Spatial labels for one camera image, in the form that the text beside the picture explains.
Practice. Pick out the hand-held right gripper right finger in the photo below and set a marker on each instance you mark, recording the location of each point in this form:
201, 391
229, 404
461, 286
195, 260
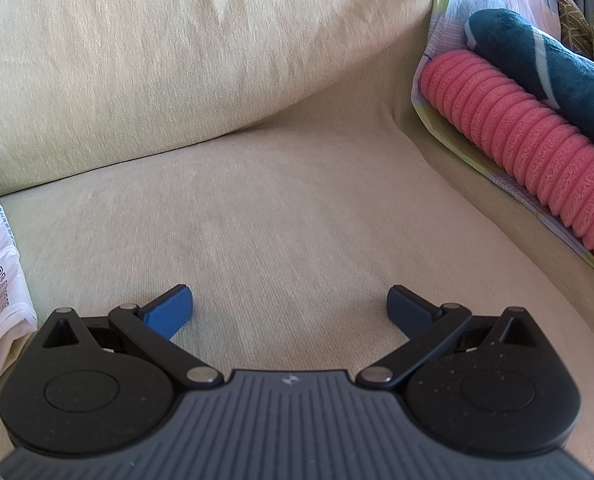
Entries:
407, 312

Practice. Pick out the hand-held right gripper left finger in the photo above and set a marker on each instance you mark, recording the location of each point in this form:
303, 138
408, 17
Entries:
169, 312

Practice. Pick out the light green sofa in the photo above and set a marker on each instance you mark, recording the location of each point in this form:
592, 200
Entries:
277, 185

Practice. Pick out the pink ribbed pillow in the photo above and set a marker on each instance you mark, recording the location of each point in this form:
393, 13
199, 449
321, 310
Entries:
527, 140

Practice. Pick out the teal rolled towel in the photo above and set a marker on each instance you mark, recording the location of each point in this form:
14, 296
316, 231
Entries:
522, 55

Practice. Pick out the pastel printed cloth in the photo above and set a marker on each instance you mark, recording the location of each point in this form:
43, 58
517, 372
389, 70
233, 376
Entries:
457, 5

